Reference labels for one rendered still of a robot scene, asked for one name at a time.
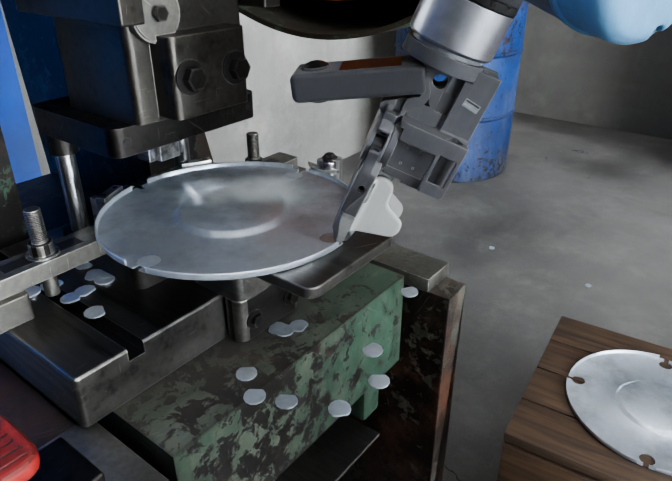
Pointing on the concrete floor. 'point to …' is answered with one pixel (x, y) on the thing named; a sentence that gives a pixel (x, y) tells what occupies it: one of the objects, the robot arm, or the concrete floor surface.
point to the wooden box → (533, 431)
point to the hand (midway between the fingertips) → (335, 228)
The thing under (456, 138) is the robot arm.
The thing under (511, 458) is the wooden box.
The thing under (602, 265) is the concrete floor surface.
